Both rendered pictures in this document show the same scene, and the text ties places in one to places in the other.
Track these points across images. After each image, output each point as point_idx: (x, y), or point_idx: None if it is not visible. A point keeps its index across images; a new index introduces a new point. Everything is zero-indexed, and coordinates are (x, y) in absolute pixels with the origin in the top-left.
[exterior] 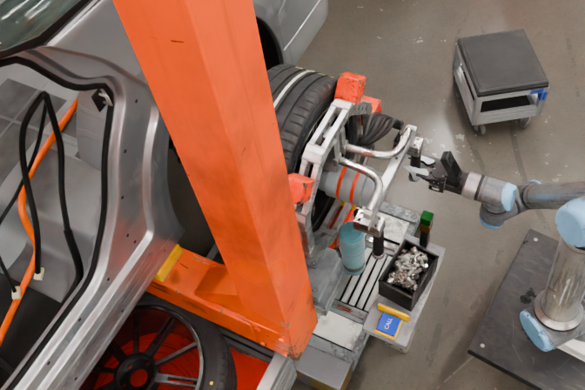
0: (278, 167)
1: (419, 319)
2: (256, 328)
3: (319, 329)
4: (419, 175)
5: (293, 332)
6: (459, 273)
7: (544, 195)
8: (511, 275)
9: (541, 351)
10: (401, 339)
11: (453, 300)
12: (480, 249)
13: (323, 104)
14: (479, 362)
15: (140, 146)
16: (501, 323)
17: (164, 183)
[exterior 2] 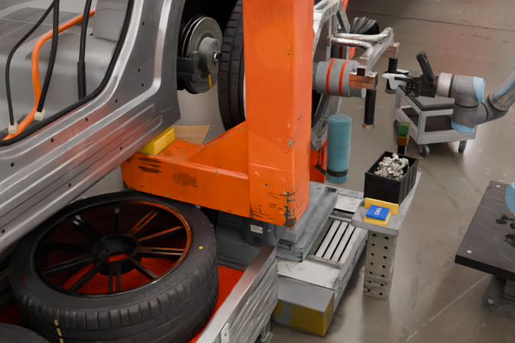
0: None
1: (394, 274)
2: (255, 172)
3: (296, 274)
4: (397, 76)
5: (296, 168)
6: (426, 242)
7: (511, 79)
8: (483, 207)
9: None
10: (392, 225)
11: (424, 260)
12: (443, 226)
13: None
14: (462, 305)
15: None
16: (483, 236)
17: (175, 41)
